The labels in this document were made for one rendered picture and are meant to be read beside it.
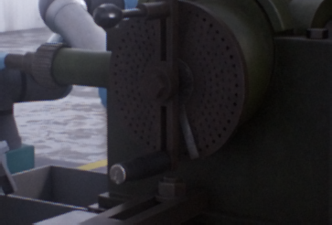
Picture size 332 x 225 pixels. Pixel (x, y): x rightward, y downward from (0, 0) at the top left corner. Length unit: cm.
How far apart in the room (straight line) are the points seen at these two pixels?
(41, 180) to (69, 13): 148
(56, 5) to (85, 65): 104
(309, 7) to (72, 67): 30
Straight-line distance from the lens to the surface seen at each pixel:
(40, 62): 145
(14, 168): 287
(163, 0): 128
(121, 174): 123
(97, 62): 140
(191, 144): 130
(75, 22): 239
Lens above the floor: 136
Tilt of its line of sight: 8 degrees down
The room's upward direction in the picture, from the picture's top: straight up
